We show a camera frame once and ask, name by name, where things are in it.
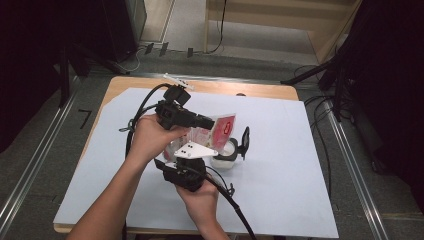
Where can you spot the black metal stand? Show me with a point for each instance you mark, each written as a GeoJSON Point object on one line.
{"type": "Point", "coordinates": [338, 86]}
{"type": "Point", "coordinates": [65, 76]}

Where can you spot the metal floor rail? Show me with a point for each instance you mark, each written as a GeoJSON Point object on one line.
{"type": "Point", "coordinates": [356, 173]}
{"type": "Point", "coordinates": [36, 163]}

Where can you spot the small black floor bracket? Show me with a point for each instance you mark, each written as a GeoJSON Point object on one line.
{"type": "Point", "coordinates": [149, 48]}
{"type": "Point", "coordinates": [163, 49]}
{"type": "Point", "coordinates": [190, 52]}

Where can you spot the black cabinet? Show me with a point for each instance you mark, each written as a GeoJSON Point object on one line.
{"type": "Point", "coordinates": [120, 26]}

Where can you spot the light wooden shelf unit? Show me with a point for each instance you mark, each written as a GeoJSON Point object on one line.
{"type": "Point", "coordinates": [253, 23]}

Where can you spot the person's right hand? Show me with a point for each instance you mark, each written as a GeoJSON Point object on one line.
{"type": "Point", "coordinates": [201, 206]}

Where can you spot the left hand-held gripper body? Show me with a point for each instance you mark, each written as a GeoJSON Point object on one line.
{"type": "Point", "coordinates": [175, 115]}

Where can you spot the clear jar with black lid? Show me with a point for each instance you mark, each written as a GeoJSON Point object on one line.
{"type": "Point", "coordinates": [230, 156]}

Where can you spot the person's left hand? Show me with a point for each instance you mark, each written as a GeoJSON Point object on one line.
{"type": "Point", "coordinates": [148, 140]}

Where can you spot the red and white refill pouch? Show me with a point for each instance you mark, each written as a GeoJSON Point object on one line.
{"type": "Point", "coordinates": [223, 131]}

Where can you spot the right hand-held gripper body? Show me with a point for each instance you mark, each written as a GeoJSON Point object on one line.
{"type": "Point", "coordinates": [186, 175]}

